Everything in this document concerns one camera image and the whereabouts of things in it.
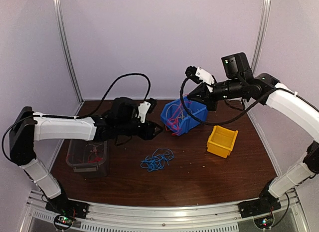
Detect yellow cable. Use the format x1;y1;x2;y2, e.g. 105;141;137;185
165;103;194;123

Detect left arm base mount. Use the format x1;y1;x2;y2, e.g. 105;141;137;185
45;200;89;219

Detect aluminium front rail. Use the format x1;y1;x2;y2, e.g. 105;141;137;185
24;186;307;232

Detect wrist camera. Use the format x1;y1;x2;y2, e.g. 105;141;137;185
138;98;157;123
185;66;216;86

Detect grey transparent plastic container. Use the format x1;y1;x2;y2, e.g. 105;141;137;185
66;140;109;179

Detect blue plastic bin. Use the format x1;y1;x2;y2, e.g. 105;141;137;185
160;96;208;136

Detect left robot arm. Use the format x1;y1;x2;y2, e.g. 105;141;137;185
4;97;163;214

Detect left aluminium frame post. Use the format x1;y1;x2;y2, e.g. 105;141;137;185
53;0;84;104

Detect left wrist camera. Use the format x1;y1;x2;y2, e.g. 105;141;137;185
138;98;157;123

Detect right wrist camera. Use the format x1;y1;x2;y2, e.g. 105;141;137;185
185;66;216;86

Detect tangled coloured cable pile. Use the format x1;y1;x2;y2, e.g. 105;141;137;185
140;148;175;173

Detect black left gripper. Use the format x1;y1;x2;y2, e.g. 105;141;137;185
117;119;163;141

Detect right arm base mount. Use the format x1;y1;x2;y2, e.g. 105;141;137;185
238;198;281;218

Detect yellow plastic bin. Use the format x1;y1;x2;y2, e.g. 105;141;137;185
206;126;238;159

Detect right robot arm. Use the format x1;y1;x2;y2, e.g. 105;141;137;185
185;52;319;218

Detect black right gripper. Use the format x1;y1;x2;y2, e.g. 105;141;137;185
187;77;245;111

